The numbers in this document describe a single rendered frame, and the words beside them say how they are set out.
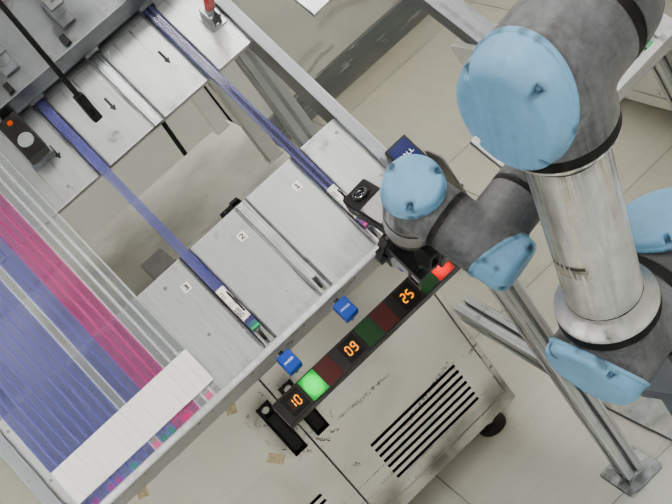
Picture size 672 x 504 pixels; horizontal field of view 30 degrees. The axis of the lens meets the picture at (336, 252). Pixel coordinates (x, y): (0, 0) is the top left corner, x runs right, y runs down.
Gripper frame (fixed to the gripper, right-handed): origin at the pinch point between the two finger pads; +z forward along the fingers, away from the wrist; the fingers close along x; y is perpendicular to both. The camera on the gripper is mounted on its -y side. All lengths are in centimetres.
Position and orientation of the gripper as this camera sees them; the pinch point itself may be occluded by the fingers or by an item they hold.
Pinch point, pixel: (401, 254)
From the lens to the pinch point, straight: 178.9
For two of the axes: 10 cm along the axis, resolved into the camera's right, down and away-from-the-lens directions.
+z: 0.5, 2.8, 9.6
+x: 7.2, -6.7, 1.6
